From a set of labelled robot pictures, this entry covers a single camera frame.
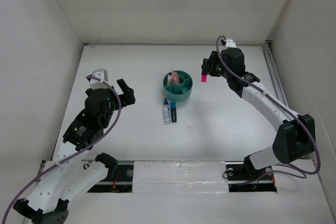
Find clear spray bottle blue cap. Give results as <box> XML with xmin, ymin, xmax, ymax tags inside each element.
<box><xmin>163</xmin><ymin>98</ymin><xmax>171</xmax><ymax>124</ymax></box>

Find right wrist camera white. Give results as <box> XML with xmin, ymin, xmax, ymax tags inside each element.
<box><xmin>220</xmin><ymin>37</ymin><xmax>237</xmax><ymax>48</ymax></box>

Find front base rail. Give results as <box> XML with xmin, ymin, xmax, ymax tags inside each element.
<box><xmin>89</xmin><ymin>161</ymin><xmax>277</xmax><ymax>195</ymax></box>

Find teal round compartment organizer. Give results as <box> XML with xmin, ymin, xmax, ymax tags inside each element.
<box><xmin>163</xmin><ymin>70</ymin><xmax>193</xmax><ymax>102</ymax></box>

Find red pink pen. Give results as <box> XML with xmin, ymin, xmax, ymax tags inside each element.
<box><xmin>170</xmin><ymin>68</ymin><xmax>178</xmax><ymax>82</ymax></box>

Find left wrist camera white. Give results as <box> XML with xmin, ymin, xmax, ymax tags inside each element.
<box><xmin>87</xmin><ymin>68</ymin><xmax>108</xmax><ymax>90</ymax></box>

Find black marker blue cap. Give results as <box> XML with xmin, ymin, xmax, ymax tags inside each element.
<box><xmin>170</xmin><ymin>102</ymin><xmax>177</xmax><ymax>123</ymax></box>

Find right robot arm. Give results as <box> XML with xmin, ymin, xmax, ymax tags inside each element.
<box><xmin>201</xmin><ymin>48</ymin><xmax>316</xmax><ymax>180</ymax></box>

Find aluminium rail right side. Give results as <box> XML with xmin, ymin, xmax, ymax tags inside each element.
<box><xmin>260</xmin><ymin>40</ymin><xmax>288</xmax><ymax>105</ymax></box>

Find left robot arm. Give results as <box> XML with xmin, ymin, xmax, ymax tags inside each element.
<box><xmin>7</xmin><ymin>74</ymin><xmax>135</xmax><ymax>223</ymax></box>

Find orange marker pen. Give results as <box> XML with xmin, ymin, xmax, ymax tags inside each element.
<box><xmin>175</xmin><ymin>71</ymin><xmax>184</xmax><ymax>84</ymax></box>

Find pink purple pen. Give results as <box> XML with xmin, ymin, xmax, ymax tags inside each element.
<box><xmin>172</xmin><ymin>72</ymin><xmax>181</xmax><ymax>84</ymax></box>

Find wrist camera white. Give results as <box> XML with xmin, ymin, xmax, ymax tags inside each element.
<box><xmin>220</xmin><ymin>37</ymin><xmax>237</xmax><ymax>48</ymax></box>
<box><xmin>87</xmin><ymin>68</ymin><xmax>108</xmax><ymax>90</ymax></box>

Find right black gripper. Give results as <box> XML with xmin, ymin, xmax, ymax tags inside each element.
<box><xmin>201</xmin><ymin>51</ymin><xmax>232</xmax><ymax>80</ymax></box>

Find black pink highlighter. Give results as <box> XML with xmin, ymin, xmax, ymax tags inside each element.
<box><xmin>201</xmin><ymin>74</ymin><xmax>207</xmax><ymax>82</ymax></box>

